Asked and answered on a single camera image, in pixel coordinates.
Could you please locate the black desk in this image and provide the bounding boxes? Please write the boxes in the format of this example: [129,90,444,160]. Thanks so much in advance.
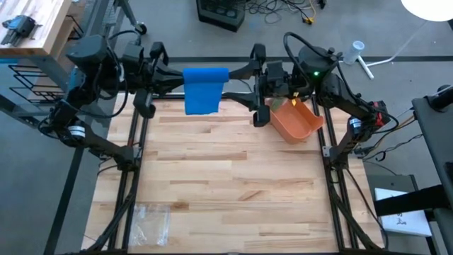
[373,84,453,255]

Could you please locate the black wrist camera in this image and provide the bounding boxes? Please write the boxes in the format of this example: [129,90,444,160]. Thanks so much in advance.
[122,41,146,77]
[297,45,343,91]

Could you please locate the blue elastic bandage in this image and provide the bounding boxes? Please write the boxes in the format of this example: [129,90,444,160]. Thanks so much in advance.
[183,67,230,116]

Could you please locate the black and yellow wire bundle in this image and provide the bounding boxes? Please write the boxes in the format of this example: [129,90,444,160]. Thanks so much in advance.
[360,113,424,164]

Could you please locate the black crate with red tool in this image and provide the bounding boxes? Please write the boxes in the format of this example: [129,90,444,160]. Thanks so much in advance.
[348,100,391,141]

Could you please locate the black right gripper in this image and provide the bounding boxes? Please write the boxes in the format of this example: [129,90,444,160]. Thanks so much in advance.
[223,42,297,128]

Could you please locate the white lamp stand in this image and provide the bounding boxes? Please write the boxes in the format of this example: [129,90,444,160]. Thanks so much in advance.
[331,19,431,81]

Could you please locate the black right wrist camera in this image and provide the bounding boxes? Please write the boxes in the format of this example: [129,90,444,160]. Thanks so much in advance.
[297,45,343,91]

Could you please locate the grey flat case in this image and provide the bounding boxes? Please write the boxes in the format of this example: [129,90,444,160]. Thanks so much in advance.
[366,174,418,194]

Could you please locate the wooden workbench with grey frame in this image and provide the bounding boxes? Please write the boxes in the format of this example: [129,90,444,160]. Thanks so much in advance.
[0,0,125,128]

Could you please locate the black wire rack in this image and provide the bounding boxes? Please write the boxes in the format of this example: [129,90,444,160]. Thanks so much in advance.
[8,63,71,106]

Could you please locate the white box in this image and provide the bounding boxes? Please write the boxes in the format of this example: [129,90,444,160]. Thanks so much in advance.
[374,187,433,237]

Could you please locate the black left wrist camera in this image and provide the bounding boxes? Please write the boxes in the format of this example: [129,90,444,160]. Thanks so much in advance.
[122,41,146,77]

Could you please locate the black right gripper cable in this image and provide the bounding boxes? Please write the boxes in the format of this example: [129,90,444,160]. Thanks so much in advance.
[282,31,319,84]

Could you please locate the tangled floor cables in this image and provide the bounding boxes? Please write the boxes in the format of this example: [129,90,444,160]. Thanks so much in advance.
[246,0,328,26]

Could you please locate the white plastic bottle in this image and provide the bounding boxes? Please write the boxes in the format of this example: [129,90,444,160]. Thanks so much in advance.
[342,40,366,66]

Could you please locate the white round lamp shade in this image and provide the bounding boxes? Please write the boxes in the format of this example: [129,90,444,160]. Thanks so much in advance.
[400,0,453,23]

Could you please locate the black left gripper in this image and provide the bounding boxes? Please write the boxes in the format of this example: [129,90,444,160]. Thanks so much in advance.
[133,41,185,120]

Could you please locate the black computer case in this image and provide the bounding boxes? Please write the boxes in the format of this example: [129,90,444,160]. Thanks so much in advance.
[196,0,247,33]

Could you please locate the orange plastic bin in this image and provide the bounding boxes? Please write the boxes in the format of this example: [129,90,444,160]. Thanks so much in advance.
[265,97,325,145]

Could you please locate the black device on workbench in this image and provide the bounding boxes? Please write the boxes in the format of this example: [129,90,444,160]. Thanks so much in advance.
[1,14,43,47]

